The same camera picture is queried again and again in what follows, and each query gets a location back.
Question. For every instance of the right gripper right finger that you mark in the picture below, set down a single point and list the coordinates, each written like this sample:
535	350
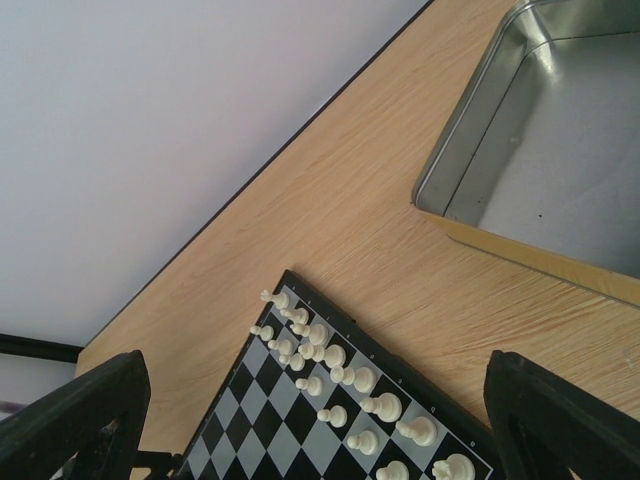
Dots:
545	427

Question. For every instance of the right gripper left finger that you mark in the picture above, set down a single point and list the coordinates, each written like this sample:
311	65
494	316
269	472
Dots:
96	420

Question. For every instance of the black grey chess board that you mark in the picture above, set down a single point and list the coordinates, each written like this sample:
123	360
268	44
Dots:
261	426

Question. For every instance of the white rook near corner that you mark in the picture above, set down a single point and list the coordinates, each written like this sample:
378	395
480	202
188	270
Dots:
455	467

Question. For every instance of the white rook corner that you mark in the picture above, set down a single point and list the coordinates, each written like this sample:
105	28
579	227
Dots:
279	300
455	467

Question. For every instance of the white knight near side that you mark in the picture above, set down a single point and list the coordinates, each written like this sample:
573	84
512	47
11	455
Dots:
420	430

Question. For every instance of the white knight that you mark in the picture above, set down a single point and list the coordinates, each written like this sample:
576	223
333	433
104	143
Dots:
297	316
420	430

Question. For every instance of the white pawn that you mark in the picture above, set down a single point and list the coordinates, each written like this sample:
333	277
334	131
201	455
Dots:
283	347
265	333
366	442
395	470
336	416
312	385
296	362

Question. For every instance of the white bishop near side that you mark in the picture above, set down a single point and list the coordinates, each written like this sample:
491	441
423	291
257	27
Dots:
387	407

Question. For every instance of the white bishop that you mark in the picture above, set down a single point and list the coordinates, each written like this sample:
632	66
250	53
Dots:
387	407
317	334

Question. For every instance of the white king piece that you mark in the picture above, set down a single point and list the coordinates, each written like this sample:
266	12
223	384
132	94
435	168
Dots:
362	379

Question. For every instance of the white rook far corner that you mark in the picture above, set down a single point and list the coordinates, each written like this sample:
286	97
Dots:
279	300

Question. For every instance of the white queen piece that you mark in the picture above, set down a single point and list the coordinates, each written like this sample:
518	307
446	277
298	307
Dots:
333	355

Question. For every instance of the white knight far side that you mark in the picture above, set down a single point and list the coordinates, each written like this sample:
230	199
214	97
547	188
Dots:
297	316

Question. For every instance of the white bishop far side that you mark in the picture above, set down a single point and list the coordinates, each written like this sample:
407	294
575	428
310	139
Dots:
317	334

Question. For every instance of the yellow empty tin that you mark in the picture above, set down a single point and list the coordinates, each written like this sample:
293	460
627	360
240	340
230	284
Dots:
539	161

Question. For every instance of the black aluminium frame rail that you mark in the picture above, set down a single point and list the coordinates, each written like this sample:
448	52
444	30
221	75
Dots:
39	349

